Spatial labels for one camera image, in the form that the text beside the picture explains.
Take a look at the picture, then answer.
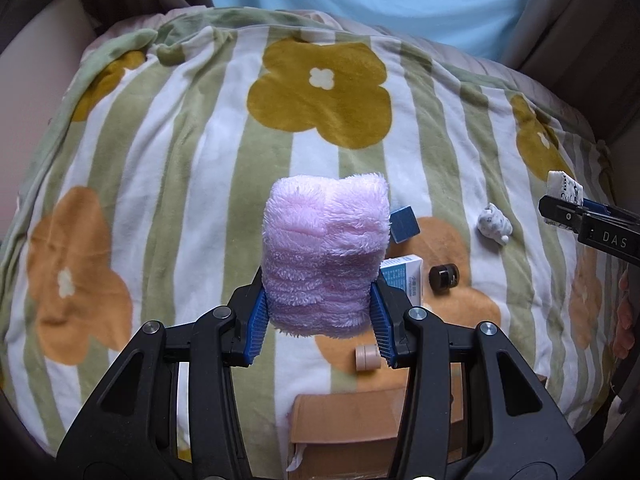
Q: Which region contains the white printed tissue pack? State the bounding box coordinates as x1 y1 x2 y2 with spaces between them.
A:
546 170 585 206

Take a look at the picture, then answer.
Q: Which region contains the white floral sock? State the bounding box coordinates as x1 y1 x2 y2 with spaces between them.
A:
476 203 513 246

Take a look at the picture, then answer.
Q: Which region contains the small black jar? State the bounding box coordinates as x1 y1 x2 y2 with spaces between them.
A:
428 263 460 295

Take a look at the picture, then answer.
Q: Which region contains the white blue carton box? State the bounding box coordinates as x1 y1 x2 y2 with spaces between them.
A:
381 255 423 307

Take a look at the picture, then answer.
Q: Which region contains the pink fluffy towel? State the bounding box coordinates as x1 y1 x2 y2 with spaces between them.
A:
260 174 390 338

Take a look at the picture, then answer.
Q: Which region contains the person's right hand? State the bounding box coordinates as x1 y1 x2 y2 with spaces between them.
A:
613 271 634 360

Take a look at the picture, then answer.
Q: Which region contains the small dark blue box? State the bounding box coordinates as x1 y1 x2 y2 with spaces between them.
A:
390 206 420 245

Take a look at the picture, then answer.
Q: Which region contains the small beige round jar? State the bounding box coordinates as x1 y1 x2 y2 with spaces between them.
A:
355 344 382 373

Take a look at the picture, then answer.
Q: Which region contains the brown curtain right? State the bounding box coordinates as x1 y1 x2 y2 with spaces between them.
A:
501 0 639 142

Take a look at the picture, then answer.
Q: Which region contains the open cardboard box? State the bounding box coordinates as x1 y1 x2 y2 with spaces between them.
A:
286 361 467 480

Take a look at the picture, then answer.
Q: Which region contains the floral striped fleece blanket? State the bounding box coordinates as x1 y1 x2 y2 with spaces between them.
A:
1 11 622 453

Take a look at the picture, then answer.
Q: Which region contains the cream padded headboard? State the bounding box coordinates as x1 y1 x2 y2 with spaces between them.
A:
0 0 96 233

